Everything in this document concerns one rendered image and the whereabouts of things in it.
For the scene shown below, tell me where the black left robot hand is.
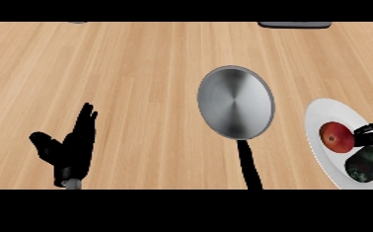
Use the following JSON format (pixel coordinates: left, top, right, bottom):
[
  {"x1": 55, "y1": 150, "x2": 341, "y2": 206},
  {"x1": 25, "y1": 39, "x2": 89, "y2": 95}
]
[{"x1": 28, "y1": 102, "x2": 99, "y2": 189}]

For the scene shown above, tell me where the silver pan with black handle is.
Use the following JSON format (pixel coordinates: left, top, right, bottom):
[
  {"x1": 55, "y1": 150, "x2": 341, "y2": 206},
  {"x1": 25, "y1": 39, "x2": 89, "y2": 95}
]
[{"x1": 195, "y1": 65, "x2": 277, "y2": 191}]

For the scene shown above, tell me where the red apple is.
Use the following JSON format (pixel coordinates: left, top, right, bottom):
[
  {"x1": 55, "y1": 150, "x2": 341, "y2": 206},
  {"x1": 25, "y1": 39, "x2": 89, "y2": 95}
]
[{"x1": 317, "y1": 120, "x2": 357, "y2": 154}]

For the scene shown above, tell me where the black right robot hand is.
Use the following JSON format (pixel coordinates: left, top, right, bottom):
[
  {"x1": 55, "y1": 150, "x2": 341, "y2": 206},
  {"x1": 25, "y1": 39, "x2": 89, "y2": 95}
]
[{"x1": 352, "y1": 122, "x2": 373, "y2": 148}]

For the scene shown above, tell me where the white plate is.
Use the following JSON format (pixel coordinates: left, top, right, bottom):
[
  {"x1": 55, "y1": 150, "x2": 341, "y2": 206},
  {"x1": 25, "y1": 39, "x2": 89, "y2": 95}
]
[{"x1": 304, "y1": 97, "x2": 373, "y2": 191}]

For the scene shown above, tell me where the dark grey appliance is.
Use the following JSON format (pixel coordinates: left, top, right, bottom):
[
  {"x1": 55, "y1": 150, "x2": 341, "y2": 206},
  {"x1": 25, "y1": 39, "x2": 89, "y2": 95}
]
[{"x1": 257, "y1": 21, "x2": 333, "y2": 30}]

